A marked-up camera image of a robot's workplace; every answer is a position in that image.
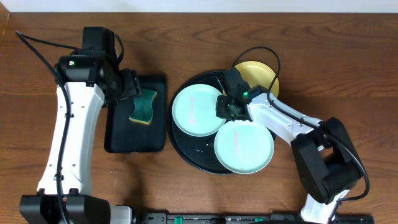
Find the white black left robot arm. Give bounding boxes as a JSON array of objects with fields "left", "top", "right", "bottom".
[{"left": 19, "top": 55, "right": 142, "bottom": 223}]

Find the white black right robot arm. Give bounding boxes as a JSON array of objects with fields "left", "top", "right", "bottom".
[{"left": 215, "top": 83, "right": 368, "bottom": 223}]

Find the yellow plate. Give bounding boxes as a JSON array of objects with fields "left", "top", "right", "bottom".
[{"left": 233, "top": 61, "right": 275, "bottom": 89}]

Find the round black tray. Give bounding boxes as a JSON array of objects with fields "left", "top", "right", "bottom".
[{"left": 166, "top": 70, "right": 277, "bottom": 175}]

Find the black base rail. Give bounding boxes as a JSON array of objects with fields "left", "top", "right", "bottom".
[{"left": 141, "top": 212, "right": 376, "bottom": 224}]

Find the rectangular black tray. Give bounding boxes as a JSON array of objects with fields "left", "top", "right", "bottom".
[{"left": 104, "top": 75, "right": 167, "bottom": 153}]

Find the green yellow sponge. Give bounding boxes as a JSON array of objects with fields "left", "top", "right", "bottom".
[{"left": 129, "top": 88, "right": 157, "bottom": 125}]

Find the mint green plate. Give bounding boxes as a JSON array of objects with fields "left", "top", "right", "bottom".
[
  {"left": 172, "top": 84, "right": 226, "bottom": 137},
  {"left": 214, "top": 120, "right": 274, "bottom": 174}
]

